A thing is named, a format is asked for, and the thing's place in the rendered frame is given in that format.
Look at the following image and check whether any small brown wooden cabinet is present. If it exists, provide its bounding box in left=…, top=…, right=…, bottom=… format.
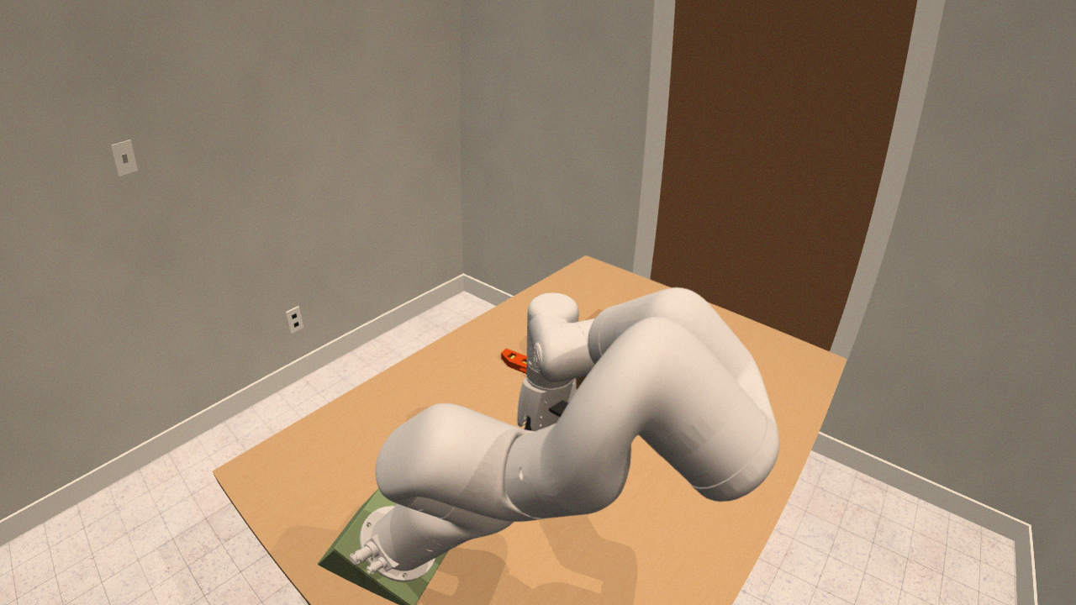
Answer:
left=576, top=309, right=603, bottom=389

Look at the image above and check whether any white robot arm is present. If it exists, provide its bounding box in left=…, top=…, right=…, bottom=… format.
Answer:
left=350, top=287, right=779, bottom=581

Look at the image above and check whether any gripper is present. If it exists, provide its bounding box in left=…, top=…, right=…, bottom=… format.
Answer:
left=516, top=376, right=577, bottom=431

